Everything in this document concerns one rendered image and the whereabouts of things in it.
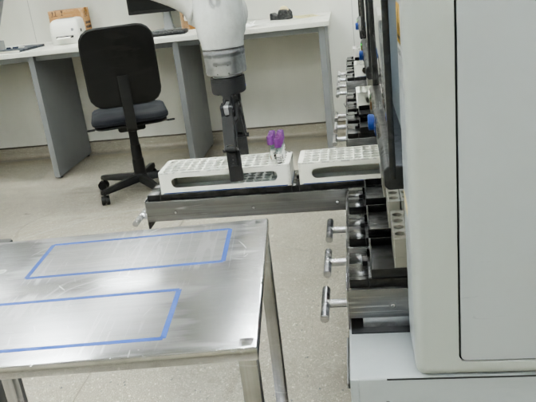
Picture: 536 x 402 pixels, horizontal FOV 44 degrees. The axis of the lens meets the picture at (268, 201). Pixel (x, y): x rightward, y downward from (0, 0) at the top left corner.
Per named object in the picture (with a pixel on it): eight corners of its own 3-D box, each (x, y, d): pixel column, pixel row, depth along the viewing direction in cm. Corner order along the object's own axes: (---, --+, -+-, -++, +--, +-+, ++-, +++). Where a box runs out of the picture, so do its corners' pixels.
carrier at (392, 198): (401, 234, 112) (400, 201, 110) (389, 234, 112) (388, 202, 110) (397, 209, 122) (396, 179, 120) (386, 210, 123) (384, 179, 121)
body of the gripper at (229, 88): (213, 72, 147) (219, 113, 150) (206, 80, 139) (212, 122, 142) (246, 69, 146) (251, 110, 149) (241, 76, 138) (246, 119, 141)
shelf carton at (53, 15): (53, 42, 484) (47, 11, 477) (61, 41, 496) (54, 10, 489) (88, 39, 481) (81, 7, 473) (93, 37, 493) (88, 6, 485)
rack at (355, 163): (433, 166, 149) (432, 139, 147) (439, 180, 140) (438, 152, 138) (302, 175, 153) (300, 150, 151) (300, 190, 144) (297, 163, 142)
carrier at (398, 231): (409, 275, 97) (407, 238, 95) (395, 276, 98) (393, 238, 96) (403, 243, 108) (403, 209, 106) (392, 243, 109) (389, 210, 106)
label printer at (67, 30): (88, 39, 480) (84, 14, 475) (79, 43, 453) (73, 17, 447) (61, 42, 481) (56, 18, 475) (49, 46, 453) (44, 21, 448)
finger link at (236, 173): (239, 148, 142) (239, 150, 142) (244, 179, 145) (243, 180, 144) (226, 150, 143) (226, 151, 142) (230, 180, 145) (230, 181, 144)
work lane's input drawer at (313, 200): (448, 191, 153) (447, 153, 150) (458, 212, 140) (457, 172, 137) (147, 210, 163) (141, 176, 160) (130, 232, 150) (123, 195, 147)
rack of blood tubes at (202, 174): (295, 176, 154) (292, 151, 152) (292, 191, 144) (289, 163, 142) (172, 185, 158) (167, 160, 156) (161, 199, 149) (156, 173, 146)
